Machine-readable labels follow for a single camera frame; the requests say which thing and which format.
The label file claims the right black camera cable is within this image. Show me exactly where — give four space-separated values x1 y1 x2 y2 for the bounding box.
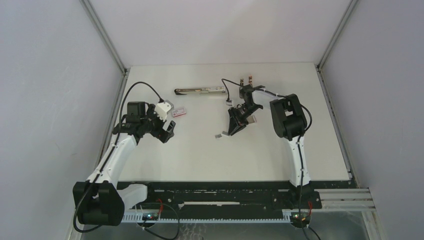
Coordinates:
221 78 322 240

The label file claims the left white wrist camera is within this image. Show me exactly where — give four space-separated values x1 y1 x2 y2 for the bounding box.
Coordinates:
154 100 174 122

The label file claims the aluminium frame rail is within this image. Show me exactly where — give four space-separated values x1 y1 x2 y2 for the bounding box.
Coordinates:
313 188 376 212

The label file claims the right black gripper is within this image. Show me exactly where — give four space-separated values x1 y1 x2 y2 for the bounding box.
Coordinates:
229 103 262 135

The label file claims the black and beige stapler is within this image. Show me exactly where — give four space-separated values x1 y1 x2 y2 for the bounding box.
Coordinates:
174 86 227 96

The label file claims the white slotted cable duct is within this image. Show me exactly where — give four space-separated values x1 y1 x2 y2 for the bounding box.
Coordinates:
121 208 292 223

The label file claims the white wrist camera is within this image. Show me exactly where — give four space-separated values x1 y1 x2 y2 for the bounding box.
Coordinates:
154 100 174 122
225 98 234 108

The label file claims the right green circuit board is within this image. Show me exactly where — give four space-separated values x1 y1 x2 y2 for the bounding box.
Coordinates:
290 212 312 229

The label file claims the left black camera cable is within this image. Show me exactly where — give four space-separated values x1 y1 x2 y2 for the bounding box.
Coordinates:
72 81 166 233

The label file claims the right corner frame post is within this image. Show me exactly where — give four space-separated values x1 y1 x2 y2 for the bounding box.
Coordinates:
316 0 361 72

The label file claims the corner frame post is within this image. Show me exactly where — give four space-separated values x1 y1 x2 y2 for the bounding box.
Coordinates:
316 0 361 72
80 0 128 92

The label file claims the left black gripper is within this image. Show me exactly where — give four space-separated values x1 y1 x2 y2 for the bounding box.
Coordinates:
140 104 175 143

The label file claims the red white staple box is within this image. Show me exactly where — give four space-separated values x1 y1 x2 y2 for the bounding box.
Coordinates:
172 107 187 118

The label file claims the green circuit board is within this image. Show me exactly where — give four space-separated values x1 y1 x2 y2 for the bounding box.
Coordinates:
290 212 312 229
142 213 160 221

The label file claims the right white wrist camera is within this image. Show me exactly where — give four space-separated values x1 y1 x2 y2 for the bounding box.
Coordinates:
225 98 234 108

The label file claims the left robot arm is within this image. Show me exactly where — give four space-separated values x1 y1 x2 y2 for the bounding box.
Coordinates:
72 100 176 226

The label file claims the left green circuit board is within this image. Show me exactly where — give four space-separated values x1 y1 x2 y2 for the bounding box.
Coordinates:
142 213 160 221

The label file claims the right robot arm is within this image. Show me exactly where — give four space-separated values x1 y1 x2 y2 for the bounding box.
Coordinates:
227 85 312 188

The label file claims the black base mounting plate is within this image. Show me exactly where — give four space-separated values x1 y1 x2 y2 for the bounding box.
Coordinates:
115 180 357 221

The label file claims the left corner frame post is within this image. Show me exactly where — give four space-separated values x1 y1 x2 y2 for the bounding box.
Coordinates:
80 0 128 92

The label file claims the black camera cable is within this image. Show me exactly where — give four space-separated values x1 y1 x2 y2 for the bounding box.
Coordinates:
221 78 322 240
72 81 166 233

